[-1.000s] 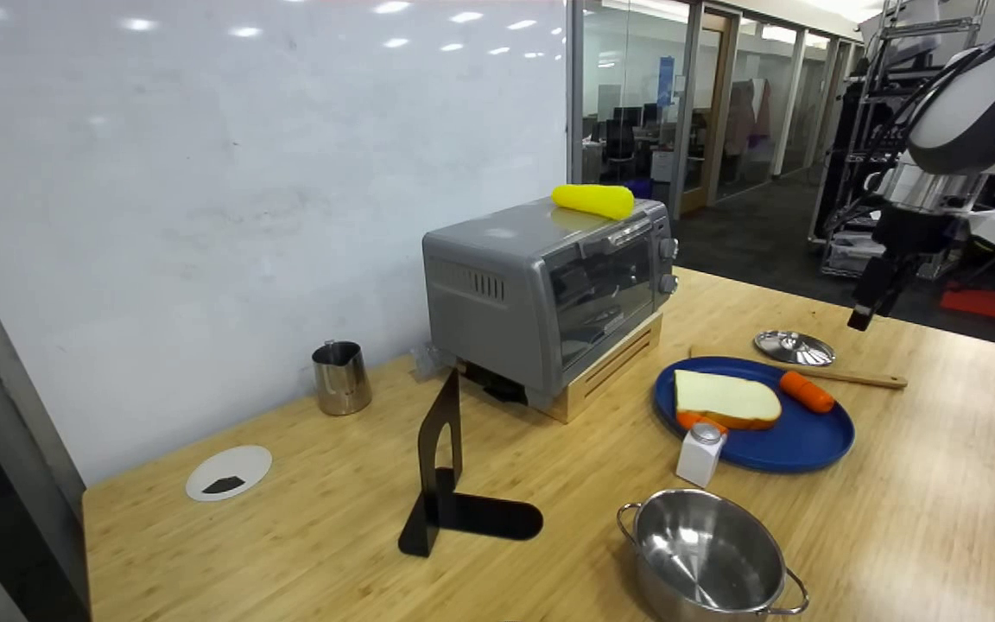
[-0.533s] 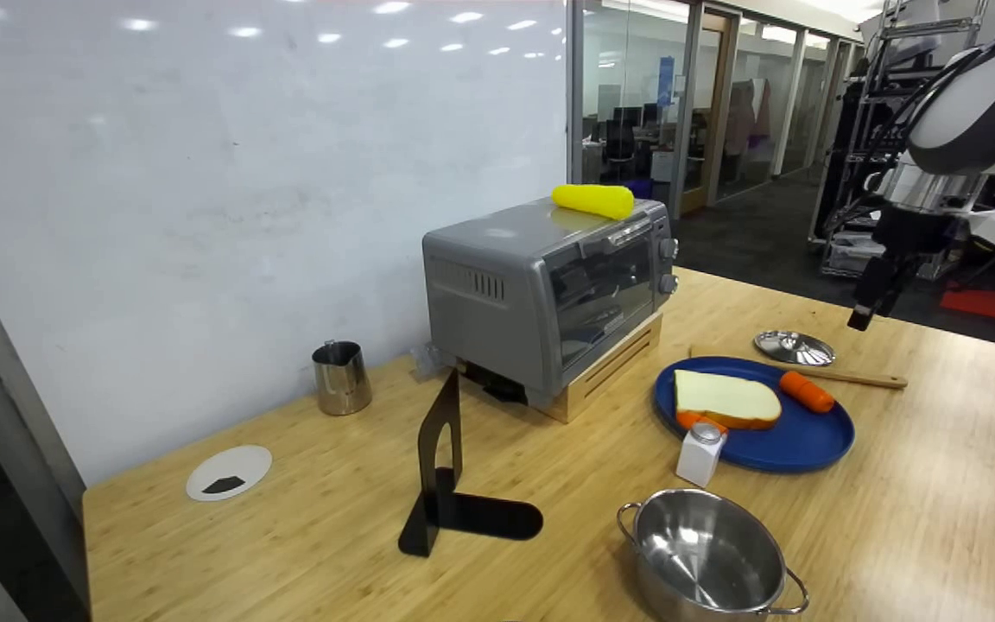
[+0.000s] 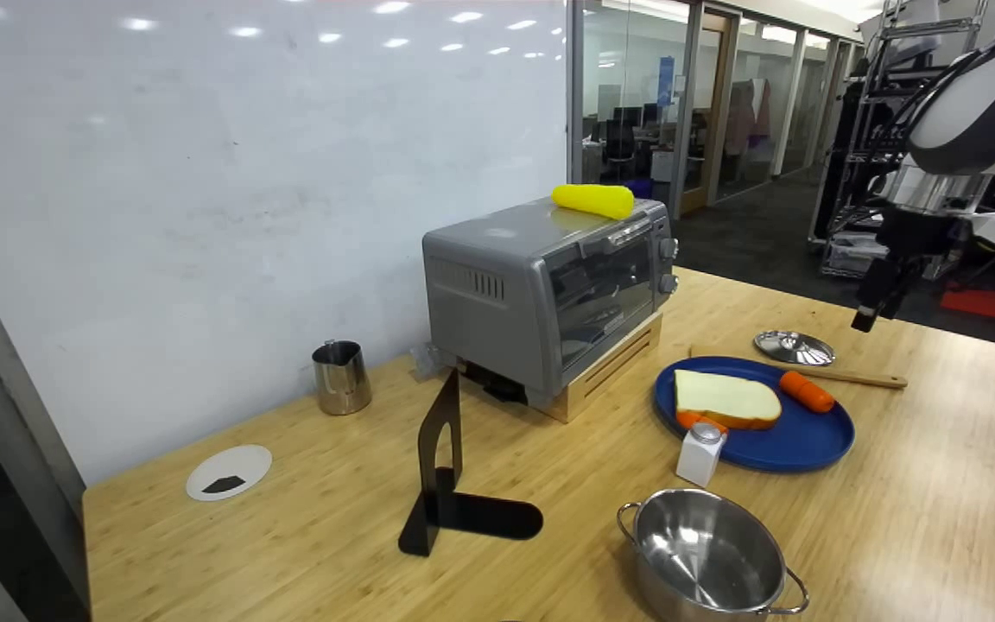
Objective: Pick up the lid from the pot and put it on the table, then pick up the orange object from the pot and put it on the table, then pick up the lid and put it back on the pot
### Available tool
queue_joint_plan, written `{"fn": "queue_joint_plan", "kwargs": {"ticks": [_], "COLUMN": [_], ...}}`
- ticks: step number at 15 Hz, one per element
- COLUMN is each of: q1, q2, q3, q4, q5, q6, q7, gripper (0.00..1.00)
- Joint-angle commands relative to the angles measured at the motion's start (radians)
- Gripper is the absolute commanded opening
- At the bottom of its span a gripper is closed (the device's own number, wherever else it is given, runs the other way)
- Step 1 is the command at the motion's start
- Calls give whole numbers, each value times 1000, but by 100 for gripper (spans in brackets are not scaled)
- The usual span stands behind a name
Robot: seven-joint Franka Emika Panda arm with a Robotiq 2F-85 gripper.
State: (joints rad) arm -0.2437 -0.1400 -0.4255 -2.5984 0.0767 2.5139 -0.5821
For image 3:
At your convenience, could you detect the white bread slice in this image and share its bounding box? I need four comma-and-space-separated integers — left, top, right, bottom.
675, 369, 780, 427

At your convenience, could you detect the steel pot lid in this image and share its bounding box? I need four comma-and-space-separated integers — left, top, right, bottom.
753, 331, 838, 367

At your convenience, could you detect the steel cup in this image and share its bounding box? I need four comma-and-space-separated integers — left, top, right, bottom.
311, 341, 373, 416

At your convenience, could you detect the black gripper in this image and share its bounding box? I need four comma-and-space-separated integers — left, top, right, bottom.
849, 210, 968, 331

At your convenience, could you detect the white table cable grommet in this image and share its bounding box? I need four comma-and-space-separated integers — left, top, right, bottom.
183, 447, 275, 502

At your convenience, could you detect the black bookend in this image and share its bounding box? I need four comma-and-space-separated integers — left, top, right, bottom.
398, 374, 544, 558

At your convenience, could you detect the blue round plate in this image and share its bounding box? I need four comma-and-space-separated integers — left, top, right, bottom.
652, 357, 854, 475

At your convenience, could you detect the silver toaster oven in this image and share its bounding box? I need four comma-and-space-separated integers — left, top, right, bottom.
421, 200, 677, 409

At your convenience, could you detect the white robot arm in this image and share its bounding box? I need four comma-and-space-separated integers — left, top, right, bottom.
849, 42, 995, 331

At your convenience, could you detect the steel pot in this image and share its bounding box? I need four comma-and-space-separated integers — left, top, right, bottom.
616, 488, 812, 622

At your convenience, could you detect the white salt shaker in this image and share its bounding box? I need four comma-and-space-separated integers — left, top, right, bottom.
677, 422, 731, 488

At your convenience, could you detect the yellow plastic banana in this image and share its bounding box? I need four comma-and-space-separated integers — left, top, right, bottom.
552, 182, 636, 221

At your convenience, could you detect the orange carrot piece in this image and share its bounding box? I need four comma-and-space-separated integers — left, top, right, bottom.
778, 369, 838, 416

